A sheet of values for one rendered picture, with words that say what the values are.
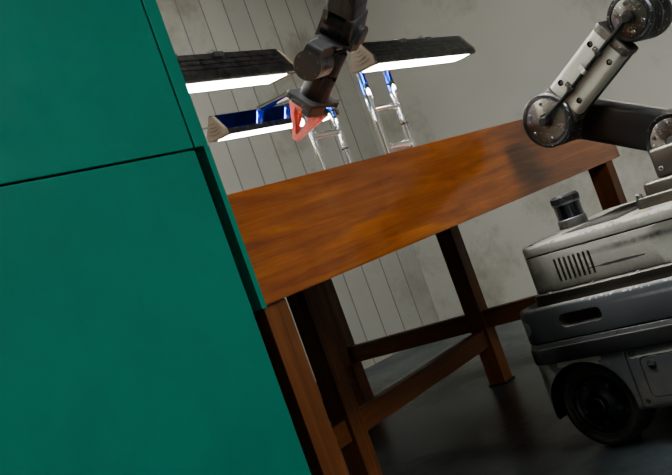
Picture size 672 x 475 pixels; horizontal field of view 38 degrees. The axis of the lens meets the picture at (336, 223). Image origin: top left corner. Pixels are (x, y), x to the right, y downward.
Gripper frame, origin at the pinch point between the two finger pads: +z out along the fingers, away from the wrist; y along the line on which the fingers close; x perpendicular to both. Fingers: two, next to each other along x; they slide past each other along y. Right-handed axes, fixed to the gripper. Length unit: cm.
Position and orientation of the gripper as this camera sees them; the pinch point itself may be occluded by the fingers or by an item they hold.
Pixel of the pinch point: (297, 136)
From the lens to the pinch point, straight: 198.3
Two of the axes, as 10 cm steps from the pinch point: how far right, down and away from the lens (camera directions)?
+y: -5.5, 1.7, -8.2
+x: 7.5, 5.4, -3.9
